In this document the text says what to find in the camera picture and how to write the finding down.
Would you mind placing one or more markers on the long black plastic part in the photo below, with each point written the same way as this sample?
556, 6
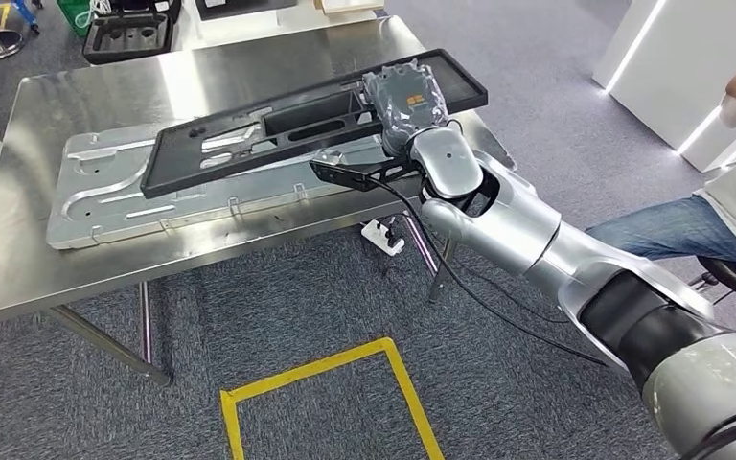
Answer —
177, 165

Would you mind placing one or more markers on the grey stamped metal plate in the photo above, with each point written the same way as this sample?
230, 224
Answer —
120, 216

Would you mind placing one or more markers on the white power strip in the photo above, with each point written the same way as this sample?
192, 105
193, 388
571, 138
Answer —
377, 236

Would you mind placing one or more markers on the white pedestal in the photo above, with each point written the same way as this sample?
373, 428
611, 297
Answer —
723, 149
679, 57

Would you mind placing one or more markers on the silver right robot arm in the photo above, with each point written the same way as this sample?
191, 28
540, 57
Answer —
520, 222

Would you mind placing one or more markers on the person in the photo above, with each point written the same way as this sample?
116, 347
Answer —
673, 228

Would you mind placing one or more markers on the stainless steel workbench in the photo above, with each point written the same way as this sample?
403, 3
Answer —
120, 95

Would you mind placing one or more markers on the green basket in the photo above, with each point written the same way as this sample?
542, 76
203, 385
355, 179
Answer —
73, 13

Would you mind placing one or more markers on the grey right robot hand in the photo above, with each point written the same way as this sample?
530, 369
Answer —
406, 101

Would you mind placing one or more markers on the black foam tool case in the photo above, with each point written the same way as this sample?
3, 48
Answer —
127, 38

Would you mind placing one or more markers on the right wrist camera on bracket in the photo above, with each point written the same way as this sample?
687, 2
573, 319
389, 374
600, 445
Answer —
349, 174

